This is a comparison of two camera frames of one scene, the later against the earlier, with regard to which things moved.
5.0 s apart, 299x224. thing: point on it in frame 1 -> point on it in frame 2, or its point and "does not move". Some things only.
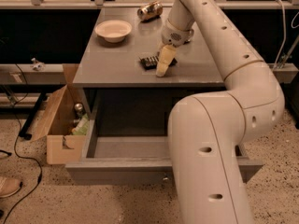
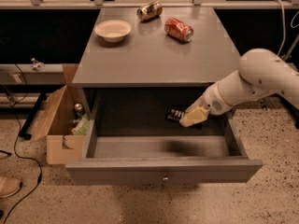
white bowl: x=113 y=31 does not move
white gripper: x=173 y=35 -> x=214 y=102
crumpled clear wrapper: x=37 y=65 does not move
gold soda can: x=150 y=10 does not move
